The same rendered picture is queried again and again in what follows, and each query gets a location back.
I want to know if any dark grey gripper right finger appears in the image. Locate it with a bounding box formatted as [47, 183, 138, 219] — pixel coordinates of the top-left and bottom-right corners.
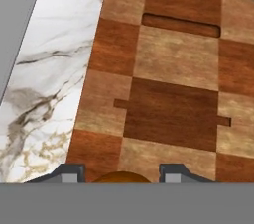
[158, 163, 220, 184]

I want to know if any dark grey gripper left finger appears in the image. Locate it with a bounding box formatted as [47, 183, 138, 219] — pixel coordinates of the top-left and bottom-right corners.
[25, 163, 87, 184]

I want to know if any orange tangerine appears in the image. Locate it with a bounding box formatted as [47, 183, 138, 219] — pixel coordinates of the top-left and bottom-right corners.
[90, 170, 153, 184]

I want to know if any checkered wooden cutting board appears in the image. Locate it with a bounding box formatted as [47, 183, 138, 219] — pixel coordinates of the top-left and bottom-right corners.
[64, 0, 254, 184]

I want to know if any grey sink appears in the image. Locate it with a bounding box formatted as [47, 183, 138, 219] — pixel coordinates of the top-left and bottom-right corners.
[0, 0, 49, 103]

